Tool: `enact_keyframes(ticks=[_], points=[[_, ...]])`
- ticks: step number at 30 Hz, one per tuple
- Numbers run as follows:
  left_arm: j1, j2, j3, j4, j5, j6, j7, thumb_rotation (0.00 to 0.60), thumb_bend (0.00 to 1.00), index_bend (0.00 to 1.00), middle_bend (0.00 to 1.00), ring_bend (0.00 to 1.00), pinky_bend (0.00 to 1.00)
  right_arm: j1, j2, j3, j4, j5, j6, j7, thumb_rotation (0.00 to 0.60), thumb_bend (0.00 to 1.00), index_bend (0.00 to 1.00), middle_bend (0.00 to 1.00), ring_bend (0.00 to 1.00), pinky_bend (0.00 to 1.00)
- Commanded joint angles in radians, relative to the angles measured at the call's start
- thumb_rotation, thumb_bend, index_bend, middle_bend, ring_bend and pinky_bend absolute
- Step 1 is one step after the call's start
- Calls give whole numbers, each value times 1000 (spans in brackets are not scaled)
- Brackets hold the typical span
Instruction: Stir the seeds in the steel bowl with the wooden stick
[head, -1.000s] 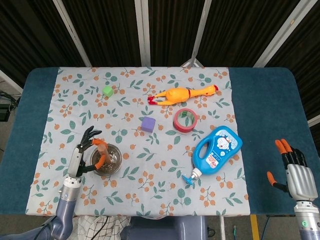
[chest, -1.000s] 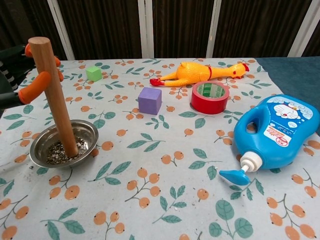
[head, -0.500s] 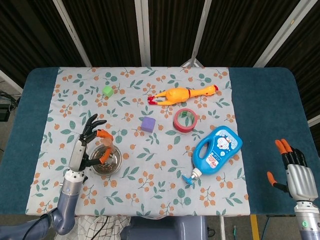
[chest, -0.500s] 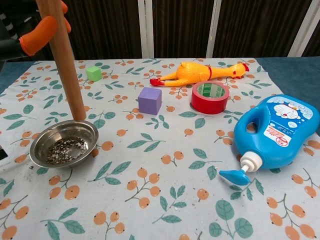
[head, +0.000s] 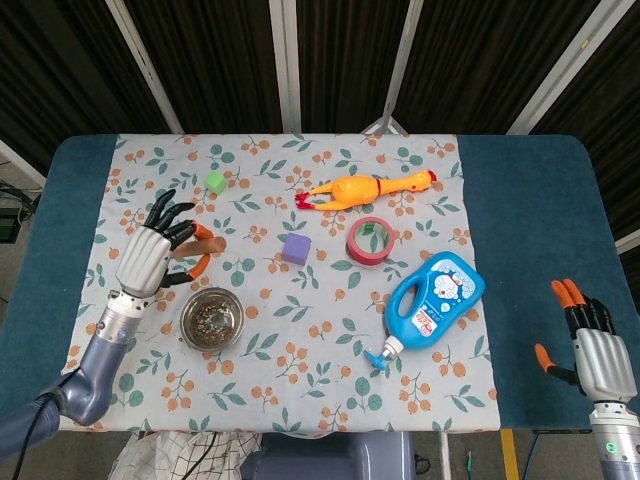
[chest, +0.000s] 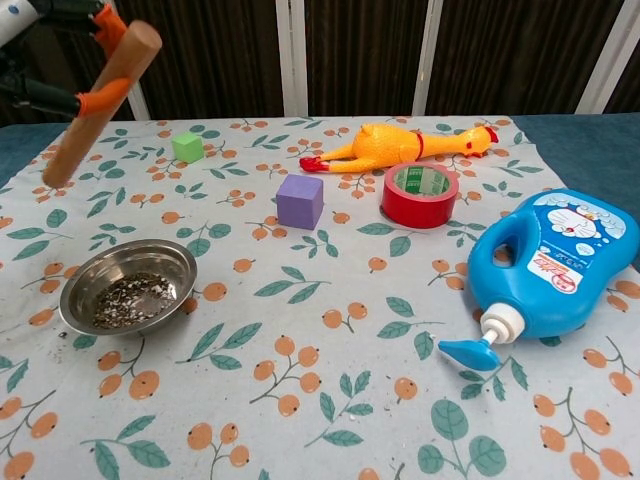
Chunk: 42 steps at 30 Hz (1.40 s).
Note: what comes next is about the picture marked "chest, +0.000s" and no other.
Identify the blue pump detergent bottle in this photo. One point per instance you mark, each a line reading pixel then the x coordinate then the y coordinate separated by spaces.
pixel 540 280

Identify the purple foam cube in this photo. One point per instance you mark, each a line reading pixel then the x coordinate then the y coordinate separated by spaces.
pixel 299 202

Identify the green foam cube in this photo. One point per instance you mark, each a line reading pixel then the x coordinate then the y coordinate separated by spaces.
pixel 187 148

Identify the stainless steel bowl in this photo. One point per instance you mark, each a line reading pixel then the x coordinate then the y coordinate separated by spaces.
pixel 95 265

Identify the red tape roll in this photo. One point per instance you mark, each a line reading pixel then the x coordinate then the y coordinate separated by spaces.
pixel 415 212

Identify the yellow rubber chicken toy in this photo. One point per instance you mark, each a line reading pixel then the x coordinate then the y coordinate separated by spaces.
pixel 380 147

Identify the wooden rolling pin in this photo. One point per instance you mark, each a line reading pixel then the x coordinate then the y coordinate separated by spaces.
pixel 65 155

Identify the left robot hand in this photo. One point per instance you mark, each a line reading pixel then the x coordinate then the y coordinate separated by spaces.
pixel 45 95

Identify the floral print tablecloth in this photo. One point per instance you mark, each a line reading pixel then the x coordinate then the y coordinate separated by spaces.
pixel 320 310

